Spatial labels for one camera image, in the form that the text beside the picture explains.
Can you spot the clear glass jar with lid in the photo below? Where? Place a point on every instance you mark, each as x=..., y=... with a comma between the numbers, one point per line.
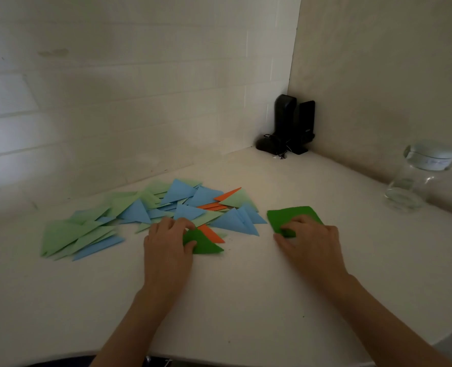
x=417, y=179

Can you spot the person's left forearm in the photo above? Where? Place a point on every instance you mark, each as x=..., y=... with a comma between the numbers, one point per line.
x=134, y=328

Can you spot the short black speaker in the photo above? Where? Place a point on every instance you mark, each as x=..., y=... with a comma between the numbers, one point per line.
x=305, y=126

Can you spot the person's right hand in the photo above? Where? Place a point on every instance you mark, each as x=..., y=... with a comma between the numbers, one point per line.
x=316, y=252

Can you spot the black rounded device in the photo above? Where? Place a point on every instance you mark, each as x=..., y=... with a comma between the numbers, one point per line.
x=265, y=144

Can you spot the orange paper triangle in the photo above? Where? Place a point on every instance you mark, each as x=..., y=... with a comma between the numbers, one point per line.
x=228, y=194
x=212, y=234
x=212, y=206

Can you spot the pile of pastel paper triangles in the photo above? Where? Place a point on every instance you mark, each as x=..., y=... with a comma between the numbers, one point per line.
x=96, y=229

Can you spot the person's right thumb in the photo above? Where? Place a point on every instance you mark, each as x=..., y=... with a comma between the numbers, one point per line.
x=283, y=242

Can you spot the dark green paper triangle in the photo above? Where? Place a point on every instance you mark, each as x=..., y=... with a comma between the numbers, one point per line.
x=205, y=245

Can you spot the person's left thumb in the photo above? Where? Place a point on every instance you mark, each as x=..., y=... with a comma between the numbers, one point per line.
x=190, y=248

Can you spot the dark green paper square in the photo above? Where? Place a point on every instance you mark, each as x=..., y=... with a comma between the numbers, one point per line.
x=283, y=217

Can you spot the person's left hand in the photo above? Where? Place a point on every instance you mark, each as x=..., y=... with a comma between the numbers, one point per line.
x=166, y=256

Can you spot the person's right forearm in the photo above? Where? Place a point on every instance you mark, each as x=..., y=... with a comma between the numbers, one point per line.
x=383, y=324

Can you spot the tall black speaker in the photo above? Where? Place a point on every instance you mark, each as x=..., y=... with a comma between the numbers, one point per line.
x=285, y=118

